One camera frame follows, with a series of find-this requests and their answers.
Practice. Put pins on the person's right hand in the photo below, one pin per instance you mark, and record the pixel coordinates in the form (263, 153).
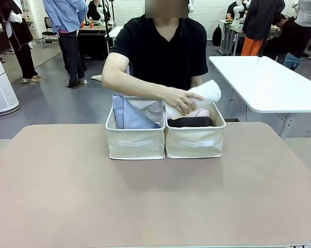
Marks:
(179, 99)

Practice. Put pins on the pink towel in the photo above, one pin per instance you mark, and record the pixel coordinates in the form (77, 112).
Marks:
(200, 113)

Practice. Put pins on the white towel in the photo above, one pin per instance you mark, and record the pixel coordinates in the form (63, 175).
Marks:
(209, 91)

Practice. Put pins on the blue towel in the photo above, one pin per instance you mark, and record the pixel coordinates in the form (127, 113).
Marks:
(129, 116)

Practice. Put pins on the person's right forearm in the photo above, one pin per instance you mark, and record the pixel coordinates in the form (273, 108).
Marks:
(134, 86)

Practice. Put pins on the dark grey rolled towel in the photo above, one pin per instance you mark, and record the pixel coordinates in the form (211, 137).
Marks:
(191, 122)

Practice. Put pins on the beige fabric storage bin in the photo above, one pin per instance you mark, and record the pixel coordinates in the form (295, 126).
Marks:
(195, 142)
(134, 142)

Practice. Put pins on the person in black shirt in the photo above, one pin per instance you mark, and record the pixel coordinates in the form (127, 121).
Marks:
(165, 51)

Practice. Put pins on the black backpack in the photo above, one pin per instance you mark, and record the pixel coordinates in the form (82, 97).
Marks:
(217, 36)

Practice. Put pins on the white table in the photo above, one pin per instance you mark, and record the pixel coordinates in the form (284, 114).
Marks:
(264, 82)

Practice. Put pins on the dark work table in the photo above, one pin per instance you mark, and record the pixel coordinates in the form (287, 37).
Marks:
(93, 41)

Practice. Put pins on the person in orange trousers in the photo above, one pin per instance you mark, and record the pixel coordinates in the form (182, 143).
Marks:
(261, 23)

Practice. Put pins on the blue bag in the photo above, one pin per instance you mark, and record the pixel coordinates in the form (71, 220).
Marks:
(292, 61)

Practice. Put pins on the seated person in dark clothes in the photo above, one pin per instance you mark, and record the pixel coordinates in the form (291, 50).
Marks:
(287, 36)

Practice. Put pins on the man in blue shirt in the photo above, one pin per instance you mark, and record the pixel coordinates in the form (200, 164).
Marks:
(70, 31)

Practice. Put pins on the black metal chair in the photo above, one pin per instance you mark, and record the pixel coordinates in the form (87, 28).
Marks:
(49, 33)

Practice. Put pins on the person in grey top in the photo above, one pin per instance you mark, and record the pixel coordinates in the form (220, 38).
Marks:
(308, 13)

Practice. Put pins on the woman in dark vest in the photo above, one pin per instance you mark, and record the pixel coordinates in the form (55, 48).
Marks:
(18, 38)

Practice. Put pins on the white air purifier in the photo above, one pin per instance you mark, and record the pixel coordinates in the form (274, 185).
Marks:
(0, 82)

